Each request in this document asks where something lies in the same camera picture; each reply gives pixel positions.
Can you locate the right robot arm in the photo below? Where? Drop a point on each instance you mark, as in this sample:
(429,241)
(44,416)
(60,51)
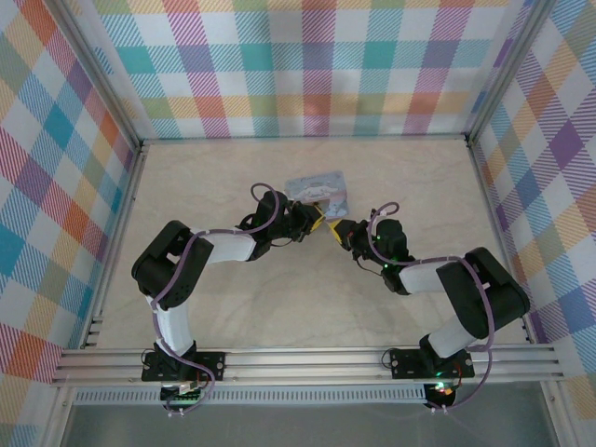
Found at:
(484,288)

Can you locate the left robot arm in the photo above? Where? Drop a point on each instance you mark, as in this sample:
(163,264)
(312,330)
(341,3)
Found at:
(163,261)

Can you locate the blue cartoon tin box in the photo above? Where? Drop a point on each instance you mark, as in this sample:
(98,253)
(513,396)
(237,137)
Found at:
(316,186)

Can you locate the black controller board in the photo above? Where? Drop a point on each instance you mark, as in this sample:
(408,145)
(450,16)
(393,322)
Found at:
(442,393)

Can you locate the grey metal base panel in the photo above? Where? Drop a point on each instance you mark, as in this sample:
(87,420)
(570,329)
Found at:
(302,426)

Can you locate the green controller board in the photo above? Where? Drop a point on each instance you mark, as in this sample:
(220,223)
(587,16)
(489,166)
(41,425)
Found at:
(184,393)

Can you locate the long aluminium floor rail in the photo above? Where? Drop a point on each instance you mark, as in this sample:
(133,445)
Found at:
(302,139)

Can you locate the aluminium side floor rail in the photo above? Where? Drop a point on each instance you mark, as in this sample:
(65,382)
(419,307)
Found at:
(120,233)
(498,233)

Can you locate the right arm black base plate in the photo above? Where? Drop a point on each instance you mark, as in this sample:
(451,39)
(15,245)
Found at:
(405,363)

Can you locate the wide aluminium mounting rail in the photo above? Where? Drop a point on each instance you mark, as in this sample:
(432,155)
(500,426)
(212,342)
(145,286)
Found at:
(302,363)

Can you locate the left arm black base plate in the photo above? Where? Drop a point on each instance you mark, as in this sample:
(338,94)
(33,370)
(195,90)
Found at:
(209,365)

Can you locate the short aluminium frame post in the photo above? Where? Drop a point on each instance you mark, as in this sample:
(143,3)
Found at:
(559,416)
(58,419)

